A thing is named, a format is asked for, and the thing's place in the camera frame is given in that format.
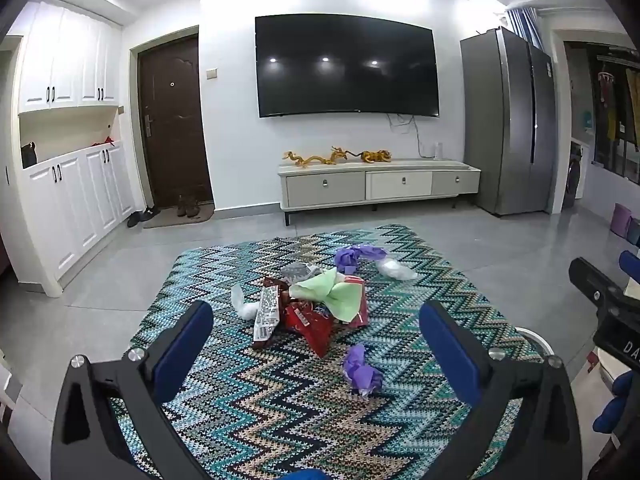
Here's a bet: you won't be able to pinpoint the small clear plastic bag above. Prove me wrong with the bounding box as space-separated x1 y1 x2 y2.
230 285 262 322

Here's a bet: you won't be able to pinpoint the zigzag knitted blanket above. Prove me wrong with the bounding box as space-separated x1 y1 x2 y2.
107 224 546 480

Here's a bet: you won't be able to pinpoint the silver grey wrapper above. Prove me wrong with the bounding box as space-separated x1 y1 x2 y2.
280 262 321 286

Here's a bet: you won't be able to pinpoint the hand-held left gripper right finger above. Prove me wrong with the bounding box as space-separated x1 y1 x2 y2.
419 301 586 480

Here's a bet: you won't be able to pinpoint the long brown snack wrapper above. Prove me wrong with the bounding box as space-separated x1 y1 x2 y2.
251 277 291 352

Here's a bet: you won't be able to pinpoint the large clear plastic bag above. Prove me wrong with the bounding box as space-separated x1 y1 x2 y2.
375 257 419 282

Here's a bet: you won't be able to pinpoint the black wall television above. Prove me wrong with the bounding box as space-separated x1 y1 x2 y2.
255 13 441 119

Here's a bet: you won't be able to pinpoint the white upper wall cabinet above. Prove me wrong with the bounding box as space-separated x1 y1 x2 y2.
19 0 123 113

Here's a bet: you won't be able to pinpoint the pink red snack packet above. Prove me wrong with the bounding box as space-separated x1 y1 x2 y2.
340 275 370 329

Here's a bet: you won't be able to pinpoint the white lower shoe cabinet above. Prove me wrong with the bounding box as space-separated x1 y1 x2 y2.
20 141 137 282

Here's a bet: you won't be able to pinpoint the large purple plastic bag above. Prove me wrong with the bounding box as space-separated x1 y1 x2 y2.
333 243 389 275

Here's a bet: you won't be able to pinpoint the brown doormat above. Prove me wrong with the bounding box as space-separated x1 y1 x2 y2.
143 204 215 230

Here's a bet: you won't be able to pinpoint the person's right hand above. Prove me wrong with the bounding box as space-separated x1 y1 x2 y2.
592 369 637 434

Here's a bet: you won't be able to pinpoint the television cables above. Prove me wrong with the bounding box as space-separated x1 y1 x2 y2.
385 113 437 159

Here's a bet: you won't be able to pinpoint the white television stand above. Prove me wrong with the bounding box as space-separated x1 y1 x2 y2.
277 158 482 227

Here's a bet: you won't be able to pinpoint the long golden dragon figurine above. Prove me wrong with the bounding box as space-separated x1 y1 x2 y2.
283 146 357 168

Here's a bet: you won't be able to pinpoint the light green paper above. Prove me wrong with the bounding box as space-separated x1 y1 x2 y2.
288 267 364 324

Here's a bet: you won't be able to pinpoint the small purple plastic bag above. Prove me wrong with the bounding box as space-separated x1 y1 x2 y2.
341 343 385 400

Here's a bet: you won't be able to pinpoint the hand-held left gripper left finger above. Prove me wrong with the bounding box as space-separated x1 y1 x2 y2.
50 301 216 480

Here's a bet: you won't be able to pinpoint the grey two-door refrigerator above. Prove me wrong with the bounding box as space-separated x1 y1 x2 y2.
460 26 557 218

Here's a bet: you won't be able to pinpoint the crumpled red snack wrapper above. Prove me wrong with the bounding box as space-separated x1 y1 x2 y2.
279 300 335 359

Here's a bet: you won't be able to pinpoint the blue striped curtain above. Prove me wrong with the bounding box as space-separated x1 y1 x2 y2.
504 8 544 52

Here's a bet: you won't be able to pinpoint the pair of black shoes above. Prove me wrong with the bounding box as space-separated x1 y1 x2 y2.
126 205 161 228

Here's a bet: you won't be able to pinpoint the balcony glass door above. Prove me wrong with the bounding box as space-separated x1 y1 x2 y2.
564 41 640 182

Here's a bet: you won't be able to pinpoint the dark brown entrance door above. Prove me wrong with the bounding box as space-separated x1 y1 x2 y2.
129 26 216 211

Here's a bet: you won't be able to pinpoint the purple stool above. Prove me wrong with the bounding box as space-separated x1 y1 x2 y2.
611 203 634 239

